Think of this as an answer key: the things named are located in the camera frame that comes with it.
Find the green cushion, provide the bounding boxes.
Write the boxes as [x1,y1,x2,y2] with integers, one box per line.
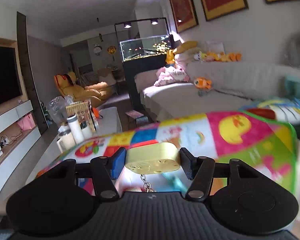
[284,75,300,98]

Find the glass fish tank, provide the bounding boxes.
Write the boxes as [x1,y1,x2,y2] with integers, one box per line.
[119,34,176,62]

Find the beige sofa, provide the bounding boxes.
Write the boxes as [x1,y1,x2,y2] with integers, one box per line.
[135,60,300,123]

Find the gold cheese keychain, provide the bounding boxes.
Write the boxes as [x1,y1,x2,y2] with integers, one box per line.
[124,142,181,193]

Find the white thermos bottle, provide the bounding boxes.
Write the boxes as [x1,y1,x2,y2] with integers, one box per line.
[67,114,85,145]

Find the pink paper bag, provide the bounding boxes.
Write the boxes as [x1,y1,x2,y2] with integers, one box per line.
[17,114,36,131]

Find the beige dining chair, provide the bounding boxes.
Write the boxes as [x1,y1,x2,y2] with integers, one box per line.
[97,67,117,86]

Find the white jug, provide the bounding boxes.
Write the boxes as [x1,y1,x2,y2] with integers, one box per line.
[56,131,77,153]

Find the colourful cartoon play mat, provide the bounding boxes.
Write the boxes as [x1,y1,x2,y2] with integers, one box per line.
[35,110,300,198]

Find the black aquarium lamp frame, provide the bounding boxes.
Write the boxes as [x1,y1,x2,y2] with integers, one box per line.
[114,17,171,42]

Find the wicker basket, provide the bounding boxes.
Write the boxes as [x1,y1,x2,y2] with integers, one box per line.
[66,99,100,133]

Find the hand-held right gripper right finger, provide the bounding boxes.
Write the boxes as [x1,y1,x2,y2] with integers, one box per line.
[179,147,253,202]

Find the white tv cabinet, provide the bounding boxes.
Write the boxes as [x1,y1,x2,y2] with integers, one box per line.
[0,100,42,207]

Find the white coffee table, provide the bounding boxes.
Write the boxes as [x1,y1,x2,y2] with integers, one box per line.
[25,106,123,186]

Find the row of yellow duck plushes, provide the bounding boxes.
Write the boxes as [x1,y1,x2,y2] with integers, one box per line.
[201,51,242,63]

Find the clear plastic bag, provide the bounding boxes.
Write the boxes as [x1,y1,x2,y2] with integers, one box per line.
[49,95,75,126]

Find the orange fish plush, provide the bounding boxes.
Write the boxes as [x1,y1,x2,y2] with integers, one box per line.
[193,77,213,90]

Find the yellow cushion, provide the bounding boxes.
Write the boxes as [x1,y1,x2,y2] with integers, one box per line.
[174,41,198,55]

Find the orange duck plush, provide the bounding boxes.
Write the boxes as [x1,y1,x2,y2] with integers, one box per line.
[166,50,176,65]

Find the small white bottle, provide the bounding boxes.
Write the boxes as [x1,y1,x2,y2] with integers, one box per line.
[80,121,92,140]

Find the yellow beanbag chair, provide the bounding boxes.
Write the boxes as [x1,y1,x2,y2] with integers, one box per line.
[54,72,113,107]

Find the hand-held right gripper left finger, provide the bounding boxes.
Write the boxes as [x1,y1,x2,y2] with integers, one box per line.
[49,147,127,202]

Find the black fish tank cabinet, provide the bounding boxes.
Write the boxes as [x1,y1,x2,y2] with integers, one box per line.
[122,54,168,112]

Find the pink clothes pile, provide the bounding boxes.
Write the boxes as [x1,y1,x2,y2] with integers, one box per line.
[154,66,191,87]

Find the black television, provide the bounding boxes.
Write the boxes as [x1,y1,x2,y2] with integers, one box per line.
[0,45,23,110]

